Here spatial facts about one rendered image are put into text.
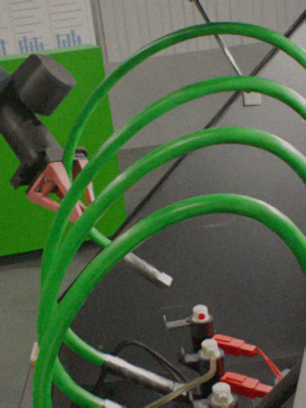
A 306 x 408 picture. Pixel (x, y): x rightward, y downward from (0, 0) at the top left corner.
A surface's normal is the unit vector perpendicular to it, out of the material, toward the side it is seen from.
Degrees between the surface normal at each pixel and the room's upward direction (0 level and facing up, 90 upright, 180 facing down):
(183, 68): 90
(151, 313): 90
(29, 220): 90
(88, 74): 90
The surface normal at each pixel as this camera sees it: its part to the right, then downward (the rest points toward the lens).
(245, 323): 0.05, 0.29
